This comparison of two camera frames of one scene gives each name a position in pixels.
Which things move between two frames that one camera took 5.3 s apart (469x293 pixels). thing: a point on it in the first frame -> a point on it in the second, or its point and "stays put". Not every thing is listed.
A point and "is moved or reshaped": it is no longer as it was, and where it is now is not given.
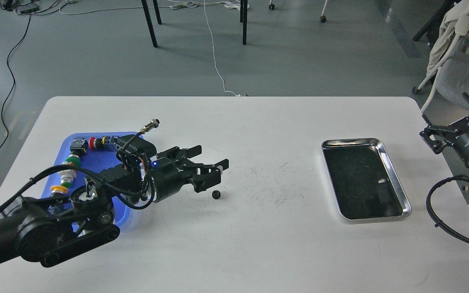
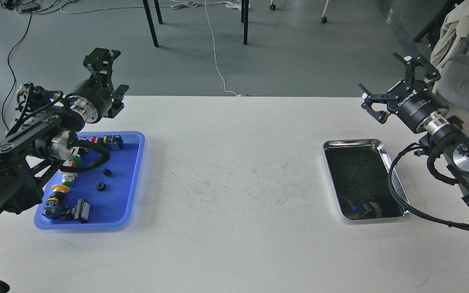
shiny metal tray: (365, 184) stays put
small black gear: (216, 194) is moved or reshaped
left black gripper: (167, 178) -> (93, 98)
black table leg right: (243, 18) stays put
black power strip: (28, 8) stays put
